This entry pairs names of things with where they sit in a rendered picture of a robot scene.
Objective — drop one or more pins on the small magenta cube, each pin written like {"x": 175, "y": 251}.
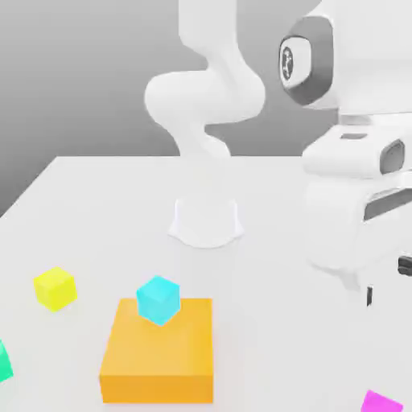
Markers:
{"x": 379, "y": 402}

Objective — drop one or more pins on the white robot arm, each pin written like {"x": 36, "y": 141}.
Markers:
{"x": 206, "y": 96}

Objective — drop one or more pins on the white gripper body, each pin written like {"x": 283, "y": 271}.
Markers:
{"x": 338, "y": 225}

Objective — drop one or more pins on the small green cube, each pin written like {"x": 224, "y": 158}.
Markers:
{"x": 4, "y": 362}

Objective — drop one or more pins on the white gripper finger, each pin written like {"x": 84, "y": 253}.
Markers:
{"x": 369, "y": 296}

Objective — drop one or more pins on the small yellow cube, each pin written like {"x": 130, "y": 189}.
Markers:
{"x": 54, "y": 289}

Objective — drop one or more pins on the large orange box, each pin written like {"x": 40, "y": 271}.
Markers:
{"x": 157, "y": 357}

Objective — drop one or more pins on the small cyan cube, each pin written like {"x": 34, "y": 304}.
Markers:
{"x": 158, "y": 299}

